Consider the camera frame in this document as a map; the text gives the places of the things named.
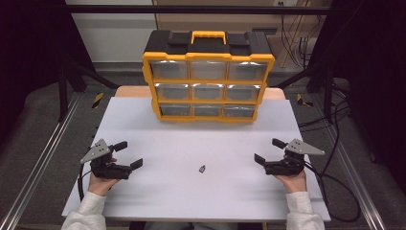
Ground aluminium floor rail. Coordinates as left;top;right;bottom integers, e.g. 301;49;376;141
310;95;388;230
0;92;82;230

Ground person's right hand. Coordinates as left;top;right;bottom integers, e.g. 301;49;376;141
275;169;308;195

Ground light wooden cabinet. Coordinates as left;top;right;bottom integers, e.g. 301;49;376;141
152;0;330;69

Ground yellow black organizer cabinet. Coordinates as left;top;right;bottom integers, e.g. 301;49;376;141
141;30;276;124

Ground left hand-held gripper black cable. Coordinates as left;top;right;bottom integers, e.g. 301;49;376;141
77;164;94;202

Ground hand-held gripper black cable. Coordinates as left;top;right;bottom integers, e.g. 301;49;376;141
77;164;94;202
303;161;362;223

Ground black floor cables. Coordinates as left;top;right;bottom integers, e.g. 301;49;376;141
298;80;352;133

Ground hanging black cables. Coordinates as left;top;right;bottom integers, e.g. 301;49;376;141
280;13;318;69

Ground white table board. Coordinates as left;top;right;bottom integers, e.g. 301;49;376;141
61;96;332;223

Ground grid of clear drawers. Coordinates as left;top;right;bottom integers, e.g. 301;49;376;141
149;59;268;118

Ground wooden table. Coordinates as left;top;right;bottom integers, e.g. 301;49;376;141
114;85;286;101

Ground yellow black hazard tape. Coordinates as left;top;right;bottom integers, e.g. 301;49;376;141
91;92;105;109
296;93;315;108

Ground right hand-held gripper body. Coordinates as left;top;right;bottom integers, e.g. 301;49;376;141
263;138;326;176

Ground right hand-held gripper black cable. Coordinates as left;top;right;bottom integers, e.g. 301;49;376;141
303;161;362;223

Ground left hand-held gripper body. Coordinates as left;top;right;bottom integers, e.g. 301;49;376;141
79;138;132;180

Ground black horizontal frame bar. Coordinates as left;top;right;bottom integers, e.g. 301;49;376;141
65;4;333;15

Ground black metal stand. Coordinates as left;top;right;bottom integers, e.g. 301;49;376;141
56;57;120;123
273;60;337;124

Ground person's left hand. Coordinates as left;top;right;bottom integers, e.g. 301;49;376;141
88;172;122;196

